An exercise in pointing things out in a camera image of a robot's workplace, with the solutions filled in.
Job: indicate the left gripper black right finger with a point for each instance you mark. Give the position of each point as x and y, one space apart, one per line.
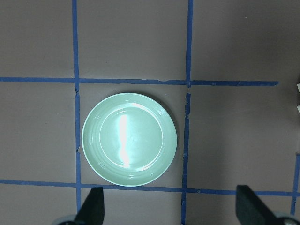
250 210

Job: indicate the white rice cooker orange handle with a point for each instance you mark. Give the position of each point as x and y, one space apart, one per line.
298 106

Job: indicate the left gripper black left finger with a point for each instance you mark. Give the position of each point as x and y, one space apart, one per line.
92 211

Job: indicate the green plate near left arm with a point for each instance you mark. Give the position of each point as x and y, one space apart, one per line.
129 139

